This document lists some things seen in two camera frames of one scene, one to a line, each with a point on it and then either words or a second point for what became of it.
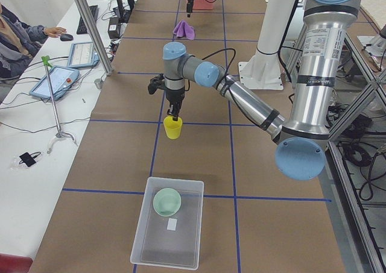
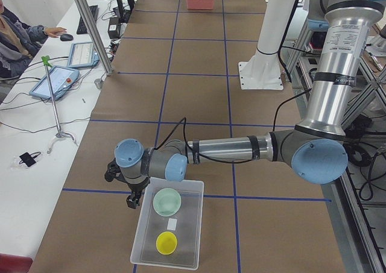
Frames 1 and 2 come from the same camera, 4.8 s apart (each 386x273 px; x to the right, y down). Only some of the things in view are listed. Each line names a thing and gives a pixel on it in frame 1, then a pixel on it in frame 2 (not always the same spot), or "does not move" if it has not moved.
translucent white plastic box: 173,241 does not move
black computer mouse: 66,37 does not move
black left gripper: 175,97 → 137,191
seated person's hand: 55,31 does not move
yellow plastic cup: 173,128 → 166,243
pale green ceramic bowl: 166,202 does not move
